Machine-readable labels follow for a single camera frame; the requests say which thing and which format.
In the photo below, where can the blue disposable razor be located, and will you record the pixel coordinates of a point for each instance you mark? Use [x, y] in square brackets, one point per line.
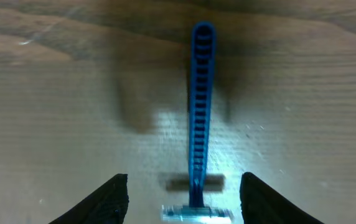
[202, 69]

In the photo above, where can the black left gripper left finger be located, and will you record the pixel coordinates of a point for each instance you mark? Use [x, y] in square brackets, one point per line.
[108, 204]

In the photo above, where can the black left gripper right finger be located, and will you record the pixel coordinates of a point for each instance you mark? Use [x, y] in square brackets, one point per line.
[261, 204]

